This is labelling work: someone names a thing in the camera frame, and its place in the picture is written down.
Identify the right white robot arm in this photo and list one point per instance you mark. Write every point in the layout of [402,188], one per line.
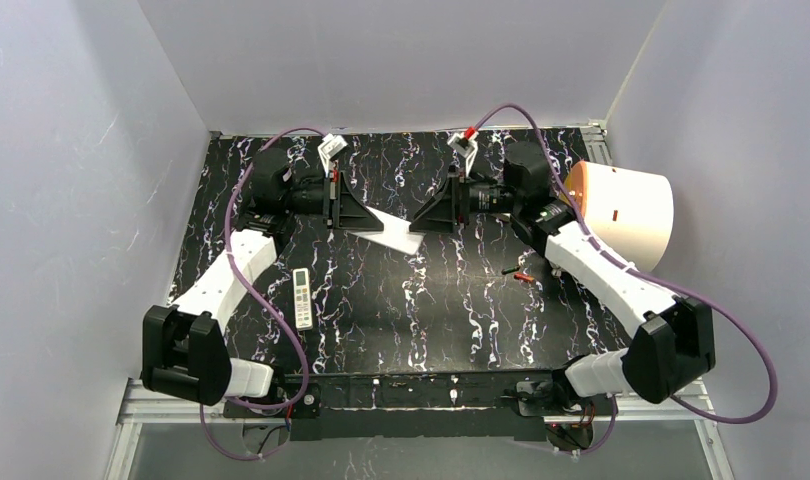
[671,334]

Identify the white cylindrical container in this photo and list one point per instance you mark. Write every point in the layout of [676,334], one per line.
[631,211]

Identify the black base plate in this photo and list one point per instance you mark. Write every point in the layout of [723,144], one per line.
[500,403]

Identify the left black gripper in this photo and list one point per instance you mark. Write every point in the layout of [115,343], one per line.
[335,198]

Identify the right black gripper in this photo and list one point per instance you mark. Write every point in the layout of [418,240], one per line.
[455,199]

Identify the red black battery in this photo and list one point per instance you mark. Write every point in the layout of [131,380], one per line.
[524,277]

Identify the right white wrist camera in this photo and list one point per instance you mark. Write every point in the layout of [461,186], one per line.
[464,144]

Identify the slim white remote control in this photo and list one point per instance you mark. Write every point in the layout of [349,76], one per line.
[303,310]

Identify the grey remote control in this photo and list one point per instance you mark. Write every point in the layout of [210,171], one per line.
[395,235]

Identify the aluminium frame rail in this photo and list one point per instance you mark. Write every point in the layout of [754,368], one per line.
[160,437]

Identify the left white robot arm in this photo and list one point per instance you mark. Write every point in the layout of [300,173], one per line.
[184,353]

